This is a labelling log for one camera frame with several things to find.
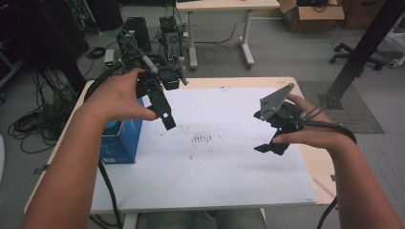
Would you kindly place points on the white device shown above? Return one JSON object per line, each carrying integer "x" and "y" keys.
{"x": 398, "y": 62}

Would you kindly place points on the black office chair base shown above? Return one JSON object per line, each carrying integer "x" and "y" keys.
{"x": 345, "y": 49}

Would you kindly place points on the black computer tower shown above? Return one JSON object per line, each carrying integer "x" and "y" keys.
{"x": 140, "y": 31}

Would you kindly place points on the white desk with wooden top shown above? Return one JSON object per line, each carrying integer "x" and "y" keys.
{"x": 223, "y": 4}

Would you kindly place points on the dark rounded object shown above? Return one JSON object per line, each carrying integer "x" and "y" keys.
{"x": 105, "y": 14}

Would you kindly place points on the open brown cardboard box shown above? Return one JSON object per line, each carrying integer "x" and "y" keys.
{"x": 318, "y": 14}

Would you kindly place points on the blue cardboard box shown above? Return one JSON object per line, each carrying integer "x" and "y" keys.
{"x": 122, "y": 146}

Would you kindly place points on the small white power supply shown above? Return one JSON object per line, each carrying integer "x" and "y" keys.
{"x": 109, "y": 57}

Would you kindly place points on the white table mat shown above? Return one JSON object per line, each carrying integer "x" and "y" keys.
{"x": 207, "y": 178}

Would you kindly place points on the strip of black tape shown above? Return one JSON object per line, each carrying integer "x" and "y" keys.
{"x": 39, "y": 170}

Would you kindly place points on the person's left hand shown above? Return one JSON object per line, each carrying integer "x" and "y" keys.
{"x": 114, "y": 98}

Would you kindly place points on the grey floor mat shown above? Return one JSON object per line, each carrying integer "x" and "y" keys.
{"x": 366, "y": 117}

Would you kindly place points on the open computer case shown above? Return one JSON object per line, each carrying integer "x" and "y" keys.
{"x": 172, "y": 39}

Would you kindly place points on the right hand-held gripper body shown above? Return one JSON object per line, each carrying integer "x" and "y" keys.
{"x": 283, "y": 117}

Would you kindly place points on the black metal stand beam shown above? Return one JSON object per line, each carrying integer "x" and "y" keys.
{"x": 366, "y": 44}

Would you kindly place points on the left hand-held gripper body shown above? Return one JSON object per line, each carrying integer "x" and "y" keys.
{"x": 168, "y": 79}

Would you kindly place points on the light wooden table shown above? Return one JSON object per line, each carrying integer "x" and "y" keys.
{"x": 242, "y": 82}

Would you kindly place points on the person's right hand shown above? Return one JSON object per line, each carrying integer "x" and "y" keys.
{"x": 315, "y": 135}

